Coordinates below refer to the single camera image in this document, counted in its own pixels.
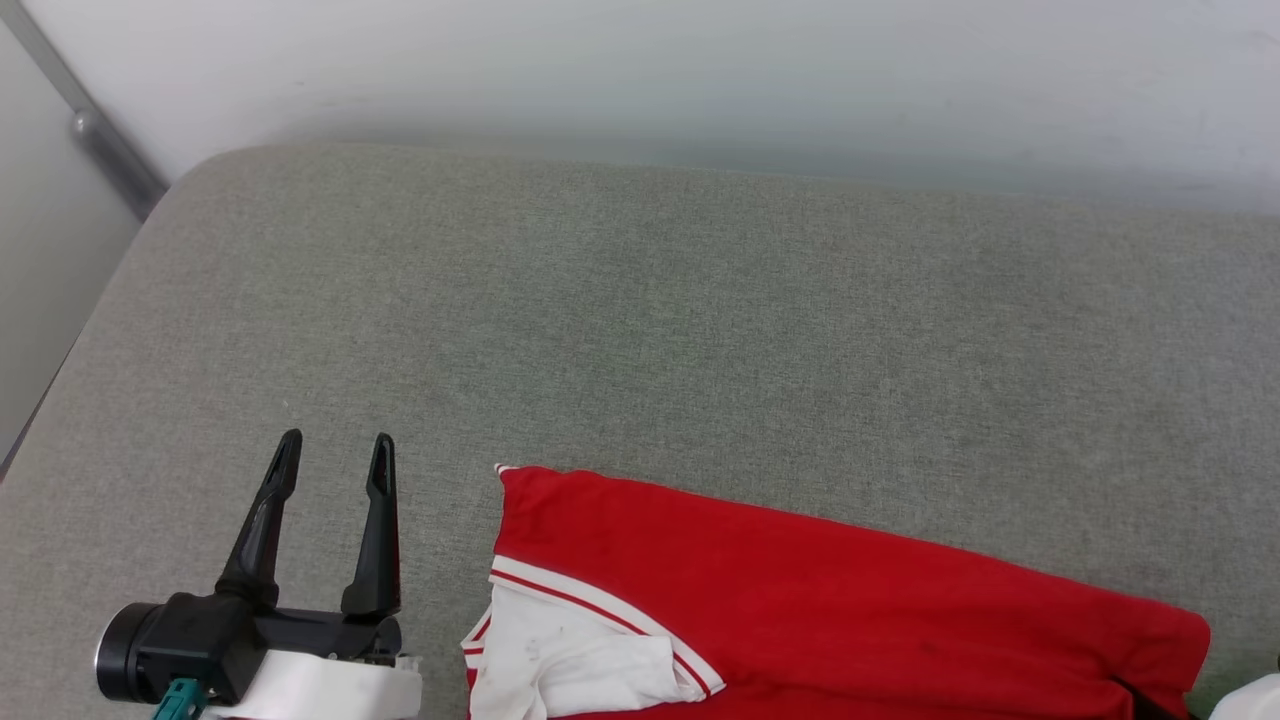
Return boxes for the grey fabric sofa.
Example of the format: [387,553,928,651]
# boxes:
[0,143,1280,720]

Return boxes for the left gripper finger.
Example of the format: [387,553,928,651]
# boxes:
[214,429,304,608]
[341,432,404,618]

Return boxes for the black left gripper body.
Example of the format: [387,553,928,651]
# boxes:
[94,591,404,706]

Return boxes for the teal cable connector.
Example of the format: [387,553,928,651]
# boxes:
[152,677,208,720]

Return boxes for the red and white garment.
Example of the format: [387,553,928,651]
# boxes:
[460,463,1214,720]

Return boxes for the grey metal rail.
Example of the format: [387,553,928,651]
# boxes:
[0,0,169,223]

